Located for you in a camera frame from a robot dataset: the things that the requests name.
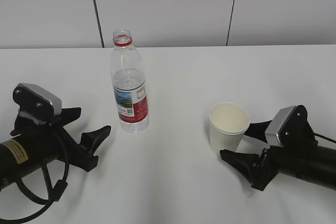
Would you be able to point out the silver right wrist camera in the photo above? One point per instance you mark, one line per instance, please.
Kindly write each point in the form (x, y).
(290, 128)

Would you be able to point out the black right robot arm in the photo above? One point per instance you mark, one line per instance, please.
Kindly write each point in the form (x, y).
(315, 164)

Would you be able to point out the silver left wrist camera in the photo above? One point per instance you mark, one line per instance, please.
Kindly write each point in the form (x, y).
(36, 103)

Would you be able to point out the clear plastic water bottle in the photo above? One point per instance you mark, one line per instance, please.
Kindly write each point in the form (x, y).
(128, 81)

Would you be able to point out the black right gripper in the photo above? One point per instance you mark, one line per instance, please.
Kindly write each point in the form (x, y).
(262, 169)

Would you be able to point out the white paper cup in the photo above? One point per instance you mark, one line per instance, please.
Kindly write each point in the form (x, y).
(227, 125)

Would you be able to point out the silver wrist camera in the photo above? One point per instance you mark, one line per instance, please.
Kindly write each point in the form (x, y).
(36, 103)
(290, 128)

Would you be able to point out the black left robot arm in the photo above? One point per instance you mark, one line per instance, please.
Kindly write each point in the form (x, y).
(7, 177)

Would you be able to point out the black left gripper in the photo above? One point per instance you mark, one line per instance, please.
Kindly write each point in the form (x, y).
(31, 144)

